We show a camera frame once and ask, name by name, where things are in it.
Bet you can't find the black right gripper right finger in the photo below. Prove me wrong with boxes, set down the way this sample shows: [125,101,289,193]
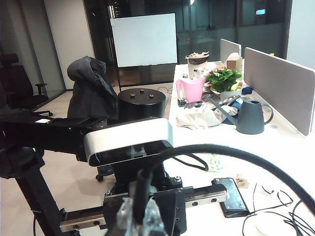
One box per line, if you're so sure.
[144,199,165,236]

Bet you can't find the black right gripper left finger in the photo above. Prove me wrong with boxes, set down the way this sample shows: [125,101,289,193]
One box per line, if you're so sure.
[116,196,138,236]

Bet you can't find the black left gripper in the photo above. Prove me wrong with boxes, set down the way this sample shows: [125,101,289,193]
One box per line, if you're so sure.
[60,162,228,236]

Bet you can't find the black charger cable with plug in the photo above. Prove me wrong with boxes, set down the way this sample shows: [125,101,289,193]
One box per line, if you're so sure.
[132,144,315,226]

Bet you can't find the grey desk divider panel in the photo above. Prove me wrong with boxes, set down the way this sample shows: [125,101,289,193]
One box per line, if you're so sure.
[243,47,315,137]

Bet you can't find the brown desk partition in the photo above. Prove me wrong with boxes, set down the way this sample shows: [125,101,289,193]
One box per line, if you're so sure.
[219,38,242,63]

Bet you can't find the glossy black box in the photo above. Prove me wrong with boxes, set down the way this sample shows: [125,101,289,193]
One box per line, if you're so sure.
[211,177,251,218]

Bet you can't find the green white crumpled wrapper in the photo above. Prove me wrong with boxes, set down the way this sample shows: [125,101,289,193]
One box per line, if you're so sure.
[206,153,225,173]

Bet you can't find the tan crumpled wrapper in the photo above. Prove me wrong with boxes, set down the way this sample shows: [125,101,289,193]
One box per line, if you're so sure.
[234,173,250,189]

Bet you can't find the beige crumpled cloth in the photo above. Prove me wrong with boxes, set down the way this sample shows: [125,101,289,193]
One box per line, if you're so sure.
[175,107,223,130]

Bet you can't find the black cylinder drum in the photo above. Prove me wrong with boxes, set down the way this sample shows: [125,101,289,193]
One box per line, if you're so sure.
[117,88,166,122]

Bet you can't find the dark sunglasses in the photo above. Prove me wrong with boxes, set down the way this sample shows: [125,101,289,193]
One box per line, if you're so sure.
[184,101,207,110]

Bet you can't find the pink watering jug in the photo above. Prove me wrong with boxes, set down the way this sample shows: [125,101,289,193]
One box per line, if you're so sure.
[175,77,206,103]

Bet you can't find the dark hooded jacket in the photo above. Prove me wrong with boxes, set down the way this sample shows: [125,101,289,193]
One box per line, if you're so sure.
[66,56,119,120]

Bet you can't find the dark grey watering can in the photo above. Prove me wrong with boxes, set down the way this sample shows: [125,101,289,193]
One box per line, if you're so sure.
[202,94,274,135]

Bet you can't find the black eyeglasses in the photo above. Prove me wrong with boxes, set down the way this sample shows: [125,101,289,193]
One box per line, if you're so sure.
[252,183,294,212]

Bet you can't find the white plant pot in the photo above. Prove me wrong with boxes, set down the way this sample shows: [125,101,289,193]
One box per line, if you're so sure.
[218,88,243,101]

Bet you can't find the green leafy plant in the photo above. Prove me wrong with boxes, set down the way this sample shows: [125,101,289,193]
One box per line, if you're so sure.
[205,68,243,93]

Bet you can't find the paper bucket with scraps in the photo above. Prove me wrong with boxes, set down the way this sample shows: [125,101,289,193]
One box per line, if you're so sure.
[185,51,210,80]

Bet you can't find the black office chair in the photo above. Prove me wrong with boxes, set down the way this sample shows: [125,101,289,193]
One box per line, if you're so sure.
[0,53,54,117]

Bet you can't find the small cardboard box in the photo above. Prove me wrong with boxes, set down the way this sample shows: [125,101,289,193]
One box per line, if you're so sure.
[225,56,243,72]

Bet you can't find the white whiteboard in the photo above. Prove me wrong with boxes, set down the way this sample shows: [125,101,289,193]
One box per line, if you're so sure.
[110,13,178,68]

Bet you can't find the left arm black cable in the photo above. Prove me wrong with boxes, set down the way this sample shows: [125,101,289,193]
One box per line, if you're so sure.
[172,153,210,172]

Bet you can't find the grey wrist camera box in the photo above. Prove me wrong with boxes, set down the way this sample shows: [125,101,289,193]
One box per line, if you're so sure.
[83,117,174,168]

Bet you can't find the black robot stand frame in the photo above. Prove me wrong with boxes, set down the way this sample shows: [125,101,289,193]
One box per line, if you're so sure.
[13,168,82,236]

